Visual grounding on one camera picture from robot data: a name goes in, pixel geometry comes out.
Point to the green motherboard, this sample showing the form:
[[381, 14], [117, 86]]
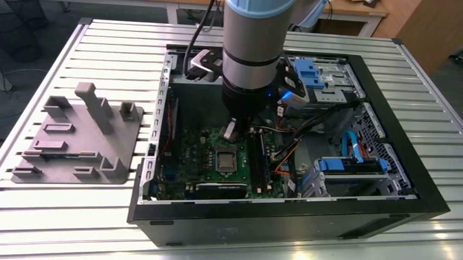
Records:
[[195, 168]]

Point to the grey parts rack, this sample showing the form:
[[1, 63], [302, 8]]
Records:
[[83, 151]]

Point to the black PC case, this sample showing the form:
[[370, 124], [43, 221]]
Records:
[[253, 224]]

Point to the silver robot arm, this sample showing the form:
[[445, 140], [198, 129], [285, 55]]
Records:
[[250, 40]]

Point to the grey metal drive cage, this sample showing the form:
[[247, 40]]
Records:
[[326, 100]]

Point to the brown wooden cabinet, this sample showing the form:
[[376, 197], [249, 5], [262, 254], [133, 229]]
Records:
[[428, 27]]

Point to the green RAM stick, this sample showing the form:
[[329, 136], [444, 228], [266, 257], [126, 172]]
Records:
[[59, 156]]

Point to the hard disk in blue carrier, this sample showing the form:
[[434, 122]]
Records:
[[331, 164]]

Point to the blue plastic drive latch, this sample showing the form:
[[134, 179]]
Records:
[[313, 78]]

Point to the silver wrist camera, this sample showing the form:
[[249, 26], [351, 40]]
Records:
[[295, 97], [206, 63]]

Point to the grey power supply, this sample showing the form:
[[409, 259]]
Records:
[[195, 103]]

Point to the grey metal disk bay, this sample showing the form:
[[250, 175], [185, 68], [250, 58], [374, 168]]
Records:
[[347, 184]]

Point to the black graphics card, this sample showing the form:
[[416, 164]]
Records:
[[221, 189]]

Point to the silver CPU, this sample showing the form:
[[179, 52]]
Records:
[[227, 160]]

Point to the black mesh bin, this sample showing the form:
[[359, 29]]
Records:
[[27, 40]]

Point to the blue board connector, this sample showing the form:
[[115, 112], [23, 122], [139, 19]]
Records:
[[170, 173]]

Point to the cream four pin socket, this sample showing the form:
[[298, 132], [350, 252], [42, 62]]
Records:
[[203, 139]]

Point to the wooden desk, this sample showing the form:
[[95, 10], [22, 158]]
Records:
[[362, 10]]

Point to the black RAM slot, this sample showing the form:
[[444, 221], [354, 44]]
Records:
[[261, 162], [265, 162], [255, 162]]

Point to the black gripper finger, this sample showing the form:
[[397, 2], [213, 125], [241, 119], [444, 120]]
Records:
[[245, 130], [230, 131]]

